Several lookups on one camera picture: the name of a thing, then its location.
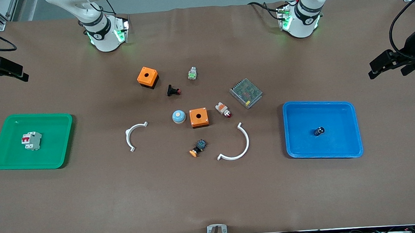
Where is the blue dome button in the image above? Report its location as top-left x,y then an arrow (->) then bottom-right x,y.
172,110 -> 187,124

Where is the green plastic tray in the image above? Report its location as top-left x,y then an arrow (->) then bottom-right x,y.
0,110 -> 76,173

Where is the metal mesh power supply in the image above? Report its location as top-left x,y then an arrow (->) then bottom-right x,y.
229,77 -> 264,110

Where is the grey red circuit breaker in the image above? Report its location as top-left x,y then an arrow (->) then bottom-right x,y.
21,131 -> 44,151

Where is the base black cable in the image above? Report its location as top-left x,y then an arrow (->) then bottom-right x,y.
247,0 -> 301,23
89,0 -> 117,17

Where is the orange blue push button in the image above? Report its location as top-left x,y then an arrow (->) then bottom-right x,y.
188,138 -> 208,158

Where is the right base black cable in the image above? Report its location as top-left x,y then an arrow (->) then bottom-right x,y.
89,0 -> 117,17

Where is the small white arc bracket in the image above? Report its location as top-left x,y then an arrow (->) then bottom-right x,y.
124,122 -> 150,153

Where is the left base black cable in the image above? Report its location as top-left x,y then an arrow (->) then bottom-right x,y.
247,0 -> 301,23

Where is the black red push button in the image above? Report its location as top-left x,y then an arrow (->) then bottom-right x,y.
166,84 -> 182,97

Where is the orange button box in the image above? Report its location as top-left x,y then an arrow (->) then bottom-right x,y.
189,107 -> 210,129

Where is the orange box with black base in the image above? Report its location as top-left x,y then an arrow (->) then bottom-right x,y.
136,65 -> 160,91

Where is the large white arc bracket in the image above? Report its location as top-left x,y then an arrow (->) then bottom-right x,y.
215,122 -> 251,162

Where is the blue plastic tray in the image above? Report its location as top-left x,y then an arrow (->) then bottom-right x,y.
282,97 -> 364,163

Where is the grey metal mount bracket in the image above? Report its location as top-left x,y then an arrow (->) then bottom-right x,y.
206,224 -> 228,233

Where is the red orange indicator light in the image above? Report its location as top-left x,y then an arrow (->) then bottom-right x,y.
215,101 -> 232,119

